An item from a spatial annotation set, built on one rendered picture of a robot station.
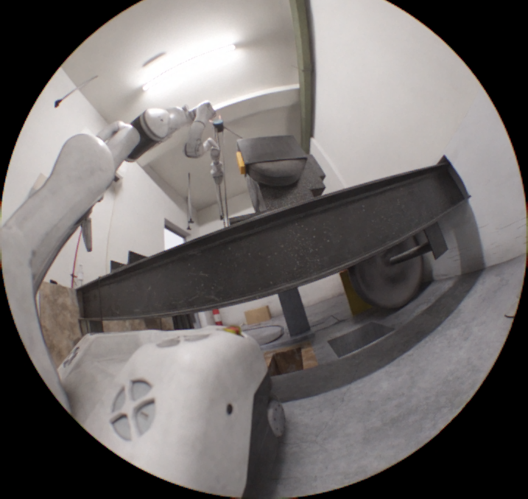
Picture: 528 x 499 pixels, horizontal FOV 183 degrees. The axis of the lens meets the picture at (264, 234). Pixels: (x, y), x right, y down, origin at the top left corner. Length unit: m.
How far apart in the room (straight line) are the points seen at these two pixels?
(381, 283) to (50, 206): 1.33
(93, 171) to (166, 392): 0.38
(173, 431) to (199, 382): 0.07
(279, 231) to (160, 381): 0.53
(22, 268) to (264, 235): 0.63
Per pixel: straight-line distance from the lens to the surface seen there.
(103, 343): 0.57
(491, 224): 1.19
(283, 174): 1.06
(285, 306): 1.51
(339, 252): 0.58
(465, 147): 1.16
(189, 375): 0.21
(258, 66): 2.60
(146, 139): 0.72
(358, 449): 0.47
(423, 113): 1.35
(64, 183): 0.36
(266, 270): 0.55
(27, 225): 0.31
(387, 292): 1.18
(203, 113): 1.03
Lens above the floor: 0.40
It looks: 21 degrees up
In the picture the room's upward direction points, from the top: 17 degrees counter-clockwise
